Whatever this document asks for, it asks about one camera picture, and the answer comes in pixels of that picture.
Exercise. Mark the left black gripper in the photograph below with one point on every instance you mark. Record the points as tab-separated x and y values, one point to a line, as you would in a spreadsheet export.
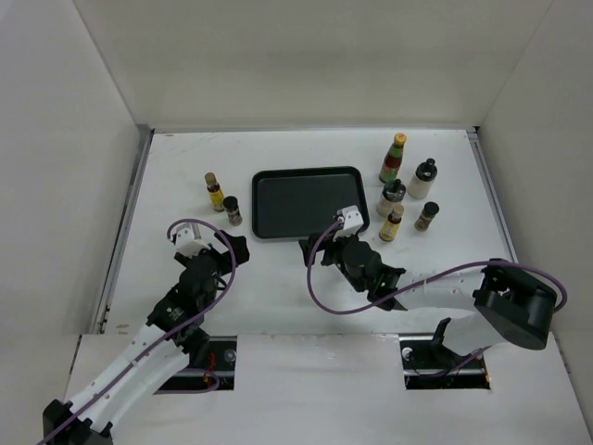
239	245

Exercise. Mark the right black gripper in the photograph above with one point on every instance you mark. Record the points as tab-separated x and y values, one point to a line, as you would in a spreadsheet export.
329	245

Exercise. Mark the small brown spice jar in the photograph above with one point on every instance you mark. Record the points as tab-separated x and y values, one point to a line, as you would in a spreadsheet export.
231	208

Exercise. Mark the small yellow-label oil bottle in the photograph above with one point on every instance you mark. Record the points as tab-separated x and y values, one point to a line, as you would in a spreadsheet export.
214	191

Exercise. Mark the yellow-label brown sauce bottle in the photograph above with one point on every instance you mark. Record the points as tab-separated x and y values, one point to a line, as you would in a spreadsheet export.
392	223

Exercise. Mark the beige spice grinder bottle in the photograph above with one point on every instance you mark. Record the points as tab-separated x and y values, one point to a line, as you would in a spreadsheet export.
393	193

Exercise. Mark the tall red sauce bottle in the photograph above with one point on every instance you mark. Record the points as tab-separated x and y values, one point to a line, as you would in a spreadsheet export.
393	159

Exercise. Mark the white pepper grinder bottle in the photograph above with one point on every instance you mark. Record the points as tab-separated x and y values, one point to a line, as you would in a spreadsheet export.
423	178

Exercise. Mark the dark-lid brown spice jar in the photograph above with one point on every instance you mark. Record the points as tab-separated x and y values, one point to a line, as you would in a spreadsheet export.
429	211

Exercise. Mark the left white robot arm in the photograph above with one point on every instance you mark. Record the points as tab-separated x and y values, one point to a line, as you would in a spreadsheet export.
169	340

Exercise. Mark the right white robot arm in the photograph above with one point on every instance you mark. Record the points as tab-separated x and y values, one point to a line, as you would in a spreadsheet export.
503	301

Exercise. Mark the black rectangular plastic tray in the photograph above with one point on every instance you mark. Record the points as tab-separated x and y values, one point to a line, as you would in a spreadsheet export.
295	203

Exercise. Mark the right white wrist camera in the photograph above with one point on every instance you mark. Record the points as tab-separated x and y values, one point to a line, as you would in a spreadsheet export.
350	221

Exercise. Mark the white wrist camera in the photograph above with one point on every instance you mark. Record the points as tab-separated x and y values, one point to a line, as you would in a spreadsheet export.
350	221
188	241

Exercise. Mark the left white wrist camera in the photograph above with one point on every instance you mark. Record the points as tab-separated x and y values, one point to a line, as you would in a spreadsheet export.
188	241

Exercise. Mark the left table mount opening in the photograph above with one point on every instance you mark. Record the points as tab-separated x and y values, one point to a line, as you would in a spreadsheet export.
213	370

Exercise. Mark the table mount opening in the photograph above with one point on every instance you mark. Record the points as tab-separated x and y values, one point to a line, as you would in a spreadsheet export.
427	366
213	370

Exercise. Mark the right table mount opening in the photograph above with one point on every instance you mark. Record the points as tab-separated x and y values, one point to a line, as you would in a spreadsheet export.
427	366

